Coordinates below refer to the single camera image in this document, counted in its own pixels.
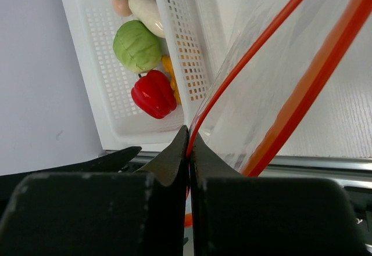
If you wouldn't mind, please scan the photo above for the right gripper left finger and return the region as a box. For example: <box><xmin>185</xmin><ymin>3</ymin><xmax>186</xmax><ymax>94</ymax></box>
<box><xmin>1</xmin><ymin>126</ymin><xmax>188</xmax><ymax>255</ymax></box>

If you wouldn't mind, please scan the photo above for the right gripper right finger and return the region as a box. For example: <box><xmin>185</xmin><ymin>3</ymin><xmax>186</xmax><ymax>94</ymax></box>
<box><xmin>185</xmin><ymin>132</ymin><xmax>369</xmax><ymax>256</ymax></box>

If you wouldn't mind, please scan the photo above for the clear zip top bag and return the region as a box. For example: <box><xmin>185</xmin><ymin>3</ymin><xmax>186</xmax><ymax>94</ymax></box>
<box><xmin>184</xmin><ymin>0</ymin><xmax>372</xmax><ymax>228</ymax></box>

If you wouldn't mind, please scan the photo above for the green cabbage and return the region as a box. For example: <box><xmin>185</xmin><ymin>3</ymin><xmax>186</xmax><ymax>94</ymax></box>
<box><xmin>112</xmin><ymin>20</ymin><xmax>162</xmax><ymax>74</ymax></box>

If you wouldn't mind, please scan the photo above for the white radish with leaves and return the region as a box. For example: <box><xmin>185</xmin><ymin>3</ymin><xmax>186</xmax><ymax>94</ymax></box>
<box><xmin>128</xmin><ymin>0</ymin><xmax>165</xmax><ymax>38</ymax></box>

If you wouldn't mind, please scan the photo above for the red bell pepper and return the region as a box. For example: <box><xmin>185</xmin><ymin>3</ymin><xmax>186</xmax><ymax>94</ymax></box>
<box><xmin>131</xmin><ymin>70</ymin><xmax>177</xmax><ymax>119</ymax></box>

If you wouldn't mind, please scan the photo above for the white plastic basket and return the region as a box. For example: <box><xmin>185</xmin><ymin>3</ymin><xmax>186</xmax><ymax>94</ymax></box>
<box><xmin>62</xmin><ymin>0</ymin><xmax>227</xmax><ymax>151</ymax></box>

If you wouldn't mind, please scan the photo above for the aluminium mounting rail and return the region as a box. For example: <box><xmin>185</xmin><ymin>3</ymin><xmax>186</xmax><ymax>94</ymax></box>
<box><xmin>104</xmin><ymin>150</ymin><xmax>372</xmax><ymax>256</ymax></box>

